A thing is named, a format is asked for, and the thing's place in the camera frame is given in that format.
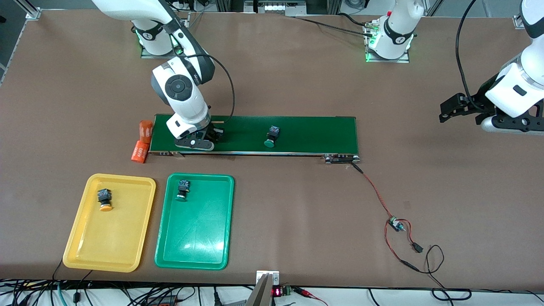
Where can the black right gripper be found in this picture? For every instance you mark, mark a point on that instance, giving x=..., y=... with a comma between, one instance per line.
x=213, y=132

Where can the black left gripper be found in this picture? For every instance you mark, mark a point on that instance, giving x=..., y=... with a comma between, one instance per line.
x=480, y=101

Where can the green mushroom push button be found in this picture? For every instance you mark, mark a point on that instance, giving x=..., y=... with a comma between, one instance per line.
x=183, y=189
x=271, y=136

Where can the orange 4680 cylinder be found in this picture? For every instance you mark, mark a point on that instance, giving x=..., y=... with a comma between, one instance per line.
x=145, y=131
x=140, y=152

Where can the yellow mushroom push button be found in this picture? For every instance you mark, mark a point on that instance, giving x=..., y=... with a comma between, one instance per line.
x=104, y=196

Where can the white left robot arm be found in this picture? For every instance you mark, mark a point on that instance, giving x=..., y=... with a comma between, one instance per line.
x=399, y=29

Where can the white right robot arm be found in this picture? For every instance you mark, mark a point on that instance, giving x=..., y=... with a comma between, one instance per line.
x=182, y=97

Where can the green conveyor belt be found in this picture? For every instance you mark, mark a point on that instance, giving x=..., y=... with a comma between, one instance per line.
x=297, y=136

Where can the green plastic tray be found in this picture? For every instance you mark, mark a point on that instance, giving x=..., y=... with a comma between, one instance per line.
x=193, y=229

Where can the small green controller board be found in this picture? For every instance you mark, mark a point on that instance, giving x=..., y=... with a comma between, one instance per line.
x=395, y=223

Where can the yellow plastic tray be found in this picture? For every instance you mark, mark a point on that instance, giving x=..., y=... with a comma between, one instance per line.
x=108, y=238

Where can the red LED display module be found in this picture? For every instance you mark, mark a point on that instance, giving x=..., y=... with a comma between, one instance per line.
x=278, y=291

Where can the red clip lead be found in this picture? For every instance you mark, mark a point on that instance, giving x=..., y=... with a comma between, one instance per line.
x=304, y=291

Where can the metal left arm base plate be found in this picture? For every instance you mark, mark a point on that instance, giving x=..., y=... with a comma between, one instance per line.
x=403, y=60

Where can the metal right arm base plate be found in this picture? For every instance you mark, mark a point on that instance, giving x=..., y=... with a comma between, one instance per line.
x=148, y=55

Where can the aluminium frame post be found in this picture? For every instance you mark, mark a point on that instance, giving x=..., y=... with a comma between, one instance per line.
x=32, y=12
x=517, y=22

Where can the aluminium frame with white box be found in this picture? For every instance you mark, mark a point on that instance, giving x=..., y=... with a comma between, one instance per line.
x=274, y=7

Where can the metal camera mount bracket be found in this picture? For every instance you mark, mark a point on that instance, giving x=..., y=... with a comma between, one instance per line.
x=267, y=276

